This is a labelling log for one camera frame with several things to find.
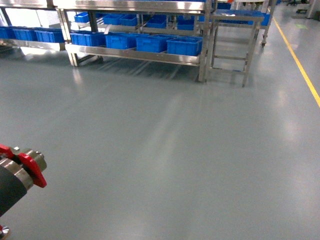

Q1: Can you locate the blue bin front right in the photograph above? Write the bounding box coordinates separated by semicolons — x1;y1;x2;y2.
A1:
167;36;203;57

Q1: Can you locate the left stainless shelf rack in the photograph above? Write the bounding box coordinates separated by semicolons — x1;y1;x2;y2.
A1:
0;0;65;52

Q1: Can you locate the small stainless steel table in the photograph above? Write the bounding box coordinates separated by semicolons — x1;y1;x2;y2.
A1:
206;9;264;87

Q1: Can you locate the long stainless steel shelf rack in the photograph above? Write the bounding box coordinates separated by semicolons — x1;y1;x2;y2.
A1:
53;0;212;83

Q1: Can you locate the blue bin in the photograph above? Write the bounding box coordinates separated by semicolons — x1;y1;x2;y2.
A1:
70;31;106;47
167;36;203;57
104;32;149;50
136;34;176;53

